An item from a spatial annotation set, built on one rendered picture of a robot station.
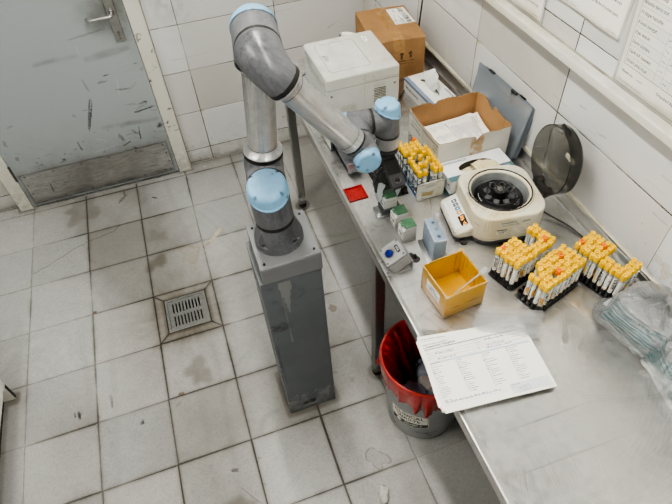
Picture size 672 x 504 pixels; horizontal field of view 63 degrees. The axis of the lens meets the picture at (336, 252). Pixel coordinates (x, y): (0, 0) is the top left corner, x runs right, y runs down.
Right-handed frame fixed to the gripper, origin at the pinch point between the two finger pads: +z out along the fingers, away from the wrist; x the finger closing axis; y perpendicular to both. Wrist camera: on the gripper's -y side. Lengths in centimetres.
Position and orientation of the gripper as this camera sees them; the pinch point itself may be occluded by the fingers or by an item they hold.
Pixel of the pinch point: (388, 198)
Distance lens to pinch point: 182.7
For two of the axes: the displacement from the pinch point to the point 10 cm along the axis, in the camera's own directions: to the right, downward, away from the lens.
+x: -9.4, 2.8, -1.9
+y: -3.3, -6.9, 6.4
